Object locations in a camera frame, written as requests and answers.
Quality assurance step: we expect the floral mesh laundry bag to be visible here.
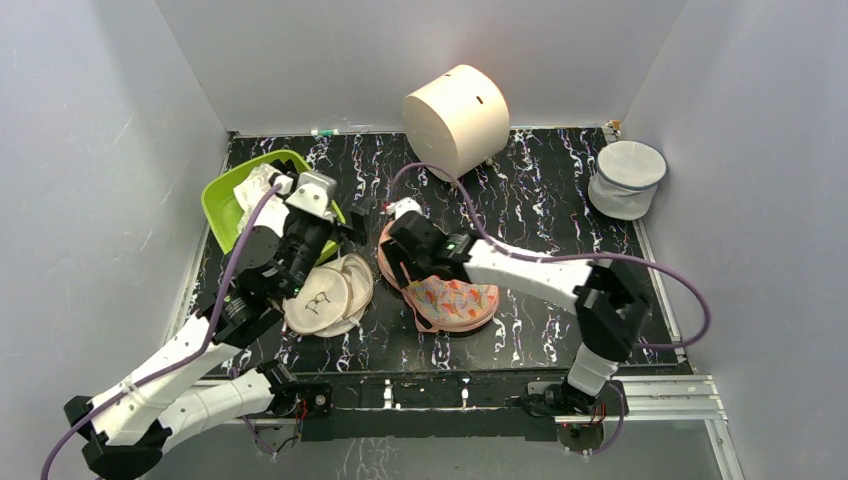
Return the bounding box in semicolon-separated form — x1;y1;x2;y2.
378;221;500;333

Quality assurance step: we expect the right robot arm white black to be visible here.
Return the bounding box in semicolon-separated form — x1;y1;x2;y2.
379;212;651;416

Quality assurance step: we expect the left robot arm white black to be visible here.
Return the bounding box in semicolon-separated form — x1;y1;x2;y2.
64;205;369;479

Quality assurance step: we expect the beige round mesh laundry bag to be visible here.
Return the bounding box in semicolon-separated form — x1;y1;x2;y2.
281;253;374;338

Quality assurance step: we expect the white cylindrical mesh bag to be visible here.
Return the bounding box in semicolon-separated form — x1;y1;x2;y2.
588;140;668;221

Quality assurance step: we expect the white cloth in basin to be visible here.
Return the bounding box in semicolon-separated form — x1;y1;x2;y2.
233;163;295;236

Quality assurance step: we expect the green plastic basin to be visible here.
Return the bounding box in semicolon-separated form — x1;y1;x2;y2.
201;149;312;254

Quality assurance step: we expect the cream cylindrical drum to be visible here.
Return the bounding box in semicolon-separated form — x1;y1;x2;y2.
402;64;510;182

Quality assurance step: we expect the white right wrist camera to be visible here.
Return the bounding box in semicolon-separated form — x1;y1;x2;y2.
384;197;422;220

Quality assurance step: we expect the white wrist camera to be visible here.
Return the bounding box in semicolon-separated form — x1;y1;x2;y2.
384;197;422;220
284;170;337;221

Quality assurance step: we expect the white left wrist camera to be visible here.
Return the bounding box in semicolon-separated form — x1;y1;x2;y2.
284;170;337;221

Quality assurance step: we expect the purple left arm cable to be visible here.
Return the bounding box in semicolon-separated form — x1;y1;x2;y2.
39;182;285;480

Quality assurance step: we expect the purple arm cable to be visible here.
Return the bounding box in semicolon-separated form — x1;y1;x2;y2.
386;162;713;458
39;182;285;480

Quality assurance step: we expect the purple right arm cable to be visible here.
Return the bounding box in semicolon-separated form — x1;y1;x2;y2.
386;162;713;458

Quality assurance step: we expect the aluminium base frame rail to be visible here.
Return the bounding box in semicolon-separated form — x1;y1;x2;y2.
116;374;745;480

